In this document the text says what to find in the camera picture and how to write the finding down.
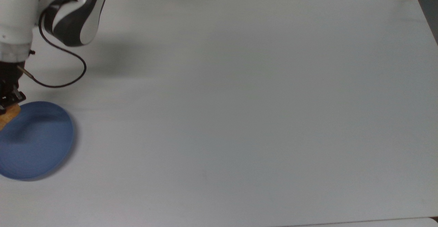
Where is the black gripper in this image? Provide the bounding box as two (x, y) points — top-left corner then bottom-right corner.
(0, 60), (27, 114)

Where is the round blue plate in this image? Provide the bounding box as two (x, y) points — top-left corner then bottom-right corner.
(0, 101), (74, 181)

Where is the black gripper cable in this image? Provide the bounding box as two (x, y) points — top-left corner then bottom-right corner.
(18, 2), (87, 88)

